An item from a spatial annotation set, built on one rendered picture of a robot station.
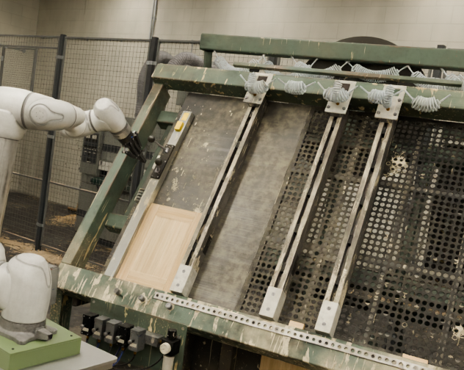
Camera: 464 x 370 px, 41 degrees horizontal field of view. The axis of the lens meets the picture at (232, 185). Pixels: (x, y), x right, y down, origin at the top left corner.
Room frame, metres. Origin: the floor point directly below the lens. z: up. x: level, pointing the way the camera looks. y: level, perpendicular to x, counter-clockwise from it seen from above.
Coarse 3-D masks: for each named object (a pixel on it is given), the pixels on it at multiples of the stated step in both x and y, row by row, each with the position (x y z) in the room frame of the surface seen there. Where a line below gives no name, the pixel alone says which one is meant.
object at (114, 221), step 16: (160, 112) 3.37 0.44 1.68; (176, 112) 3.34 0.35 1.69; (160, 144) 3.26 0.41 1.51; (352, 144) 2.89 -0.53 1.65; (400, 144) 2.82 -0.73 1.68; (400, 160) 2.82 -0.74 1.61; (432, 160) 2.73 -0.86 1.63; (144, 176) 3.16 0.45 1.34; (128, 208) 3.07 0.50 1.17; (112, 224) 3.02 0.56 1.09; (272, 256) 2.66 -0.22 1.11; (304, 256) 2.62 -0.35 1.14; (304, 272) 2.58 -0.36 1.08; (368, 272) 2.50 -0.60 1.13; (384, 288) 2.44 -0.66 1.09; (448, 288) 2.37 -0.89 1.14; (432, 304) 2.37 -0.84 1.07
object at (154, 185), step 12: (180, 120) 3.19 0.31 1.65; (180, 132) 3.14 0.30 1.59; (168, 144) 3.12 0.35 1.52; (180, 144) 3.14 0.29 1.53; (168, 168) 3.06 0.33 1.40; (156, 180) 3.00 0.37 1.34; (144, 192) 2.98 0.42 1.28; (156, 192) 2.99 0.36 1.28; (144, 204) 2.94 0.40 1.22; (132, 216) 2.91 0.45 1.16; (144, 216) 2.92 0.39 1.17; (132, 228) 2.87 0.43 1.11; (120, 240) 2.85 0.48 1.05; (132, 240) 2.85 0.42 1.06; (120, 252) 2.81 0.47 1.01; (120, 264) 2.79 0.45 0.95
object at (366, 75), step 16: (240, 64) 2.99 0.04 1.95; (256, 64) 2.96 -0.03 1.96; (272, 80) 2.94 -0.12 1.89; (384, 80) 2.70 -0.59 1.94; (400, 80) 2.67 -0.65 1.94; (416, 80) 2.63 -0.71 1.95; (432, 80) 2.61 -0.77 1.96; (448, 80) 2.59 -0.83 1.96; (336, 96) 2.78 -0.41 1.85; (368, 96) 2.74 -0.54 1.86; (384, 96) 2.69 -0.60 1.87; (448, 96) 2.60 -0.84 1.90
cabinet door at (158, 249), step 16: (160, 208) 2.92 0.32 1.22; (176, 208) 2.89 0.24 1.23; (144, 224) 2.89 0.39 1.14; (160, 224) 2.87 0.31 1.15; (176, 224) 2.84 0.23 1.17; (192, 224) 2.82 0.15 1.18; (144, 240) 2.84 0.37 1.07; (160, 240) 2.82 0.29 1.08; (176, 240) 2.79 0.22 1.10; (128, 256) 2.81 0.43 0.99; (144, 256) 2.79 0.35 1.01; (160, 256) 2.76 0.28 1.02; (176, 256) 2.74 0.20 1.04; (128, 272) 2.76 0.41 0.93; (144, 272) 2.74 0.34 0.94; (160, 272) 2.71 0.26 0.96; (160, 288) 2.66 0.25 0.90
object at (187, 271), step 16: (256, 80) 3.11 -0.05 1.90; (256, 96) 3.04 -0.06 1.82; (256, 112) 3.03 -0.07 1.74; (240, 128) 3.00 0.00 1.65; (256, 128) 3.05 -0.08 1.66; (240, 144) 2.94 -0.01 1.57; (240, 160) 2.93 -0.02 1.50; (224, 176) 2.87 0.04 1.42; (224, 192) 2.81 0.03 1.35; (208, 208) 2.78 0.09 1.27; (224, 208) 2.84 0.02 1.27; (208, 224) 2.73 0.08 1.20; (192, 240) 2.70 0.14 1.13; (208, 240) 2.73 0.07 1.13; (192, 256) 2.65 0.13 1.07; (176, 272) 2.63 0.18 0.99; (192, 272) 2.63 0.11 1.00; (176, 288) 2.58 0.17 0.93
